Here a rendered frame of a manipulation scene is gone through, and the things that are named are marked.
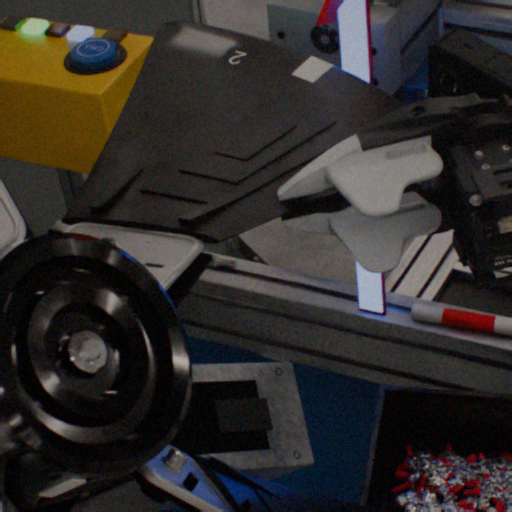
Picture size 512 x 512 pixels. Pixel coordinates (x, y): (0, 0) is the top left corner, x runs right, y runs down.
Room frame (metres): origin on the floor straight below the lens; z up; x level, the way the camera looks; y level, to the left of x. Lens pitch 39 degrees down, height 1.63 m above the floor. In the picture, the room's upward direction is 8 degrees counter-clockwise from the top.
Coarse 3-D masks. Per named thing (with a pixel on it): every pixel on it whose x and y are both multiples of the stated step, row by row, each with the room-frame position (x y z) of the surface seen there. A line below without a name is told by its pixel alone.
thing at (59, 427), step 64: (0, 256) 0.48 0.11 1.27; (64, 256) 0.49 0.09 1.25; (128, 256) 0.51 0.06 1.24; (0, 320) 0.45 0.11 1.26; (64, 320) 0.47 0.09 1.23; (128, 320) 0.48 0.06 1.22; (0, 384) 0.42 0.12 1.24; (64, 384) 0.44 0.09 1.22; (128, 384) 0.45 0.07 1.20; (0, 448) 0.41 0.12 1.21; (64, 448) 0.41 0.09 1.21; (128, 448) 0.42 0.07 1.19
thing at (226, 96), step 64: (192, 64) 0.77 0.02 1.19; (256, 64) 0.77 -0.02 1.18; (128, 128) 0.70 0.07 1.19; (192, 128) 0.69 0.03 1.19; (256, 128) 0.68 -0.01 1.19; (320, 128) 0.69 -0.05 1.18; (128, 192) 0.63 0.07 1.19; (192, 192) 0.61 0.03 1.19; (256, 192) 0.61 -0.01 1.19; (320, 192) 0.62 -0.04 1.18
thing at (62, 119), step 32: (0, 32) 1.07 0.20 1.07; (96, 32) 1.05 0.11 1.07; (0, 64) 1.01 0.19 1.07; (32, 64) 1.00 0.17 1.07; (64, 64) 0.99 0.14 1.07; (128, 64) 0.98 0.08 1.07; (0, 96) 0.99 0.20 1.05; (32, 96) 0.98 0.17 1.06; (64, 96) 0.96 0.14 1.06; (96, 96) 0.94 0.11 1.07; (0, 128) 1.00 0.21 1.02; (32, 128) 0.98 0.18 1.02; (64, 128) 0.96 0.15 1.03; (96, 128) 0.95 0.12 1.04; (32, 160) 0.98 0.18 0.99; (64, 160) 0.97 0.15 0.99; (96, 160) 0.95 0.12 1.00
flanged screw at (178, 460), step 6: (174, 450) 0.48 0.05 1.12; (180, 450) 0.49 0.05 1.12; (162, 456) 0.48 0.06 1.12; (168, 456) 0.48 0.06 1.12; (174, 456) 0.48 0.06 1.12; (180, 456) 0.48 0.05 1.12; (186, 456) 0.48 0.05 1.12; (168, 462) 0.48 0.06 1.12; (174, 462) 0.48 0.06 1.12; (180, 462) 0.48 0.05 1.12; (186, 462) 0.48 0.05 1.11; (174, 468) 0.47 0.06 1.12; (180, 468) 0.48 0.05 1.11
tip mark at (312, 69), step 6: (312, 60) 0.78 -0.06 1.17; (318, 60) 0.78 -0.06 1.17; (300, 66) 0.77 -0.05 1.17; (306, 66) 0.77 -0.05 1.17; (312, 66) 0.77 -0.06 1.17; (318, 66) 0.77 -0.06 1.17; (324, 66) 0.77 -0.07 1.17; (330, 66) 0.77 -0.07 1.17; (294, 72) 0.76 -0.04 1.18; (300, 72) 0.76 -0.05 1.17; (306, 72) 0.76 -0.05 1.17; (312, 72) 0.76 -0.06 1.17; (318, 72) 0.76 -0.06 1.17; (324, 72) 0.76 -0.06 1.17; (306, 78) 0.75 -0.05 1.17; (312, 78) 0.75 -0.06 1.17
